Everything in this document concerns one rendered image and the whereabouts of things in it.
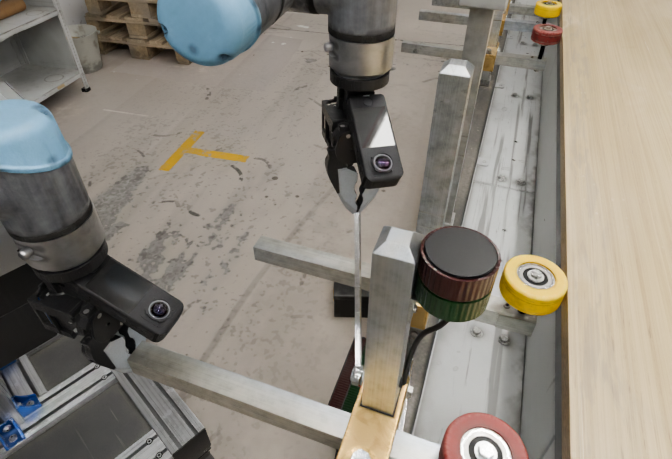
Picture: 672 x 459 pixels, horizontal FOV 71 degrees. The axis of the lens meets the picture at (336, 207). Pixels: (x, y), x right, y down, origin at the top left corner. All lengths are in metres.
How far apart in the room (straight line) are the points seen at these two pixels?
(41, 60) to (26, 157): 3.23
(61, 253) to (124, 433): 0.91
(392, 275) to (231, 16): 0.24
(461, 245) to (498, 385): 0.55
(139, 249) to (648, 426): 1.85
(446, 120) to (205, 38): 0.29
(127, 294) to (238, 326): 1.21
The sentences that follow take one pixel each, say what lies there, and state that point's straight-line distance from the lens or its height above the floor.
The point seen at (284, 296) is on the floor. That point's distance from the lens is 1.79.
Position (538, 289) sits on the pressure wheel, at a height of 0.91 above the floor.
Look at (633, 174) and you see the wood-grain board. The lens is 0.95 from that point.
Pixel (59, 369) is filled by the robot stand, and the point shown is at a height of 0.21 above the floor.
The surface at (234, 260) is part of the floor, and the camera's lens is 1.95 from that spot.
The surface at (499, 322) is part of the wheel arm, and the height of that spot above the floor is 0.82.
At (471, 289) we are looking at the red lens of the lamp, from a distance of 0.36.
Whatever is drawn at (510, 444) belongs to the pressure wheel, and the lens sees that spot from 0.53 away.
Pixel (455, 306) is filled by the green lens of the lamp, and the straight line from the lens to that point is 0.37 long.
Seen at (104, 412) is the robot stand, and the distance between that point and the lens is 1.43.
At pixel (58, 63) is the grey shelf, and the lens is 3.60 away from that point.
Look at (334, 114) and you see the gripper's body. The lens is 0.61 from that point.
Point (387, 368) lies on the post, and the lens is 0.49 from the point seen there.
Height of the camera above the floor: 1.37
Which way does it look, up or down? 39 degrees down
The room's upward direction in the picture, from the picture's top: straight up
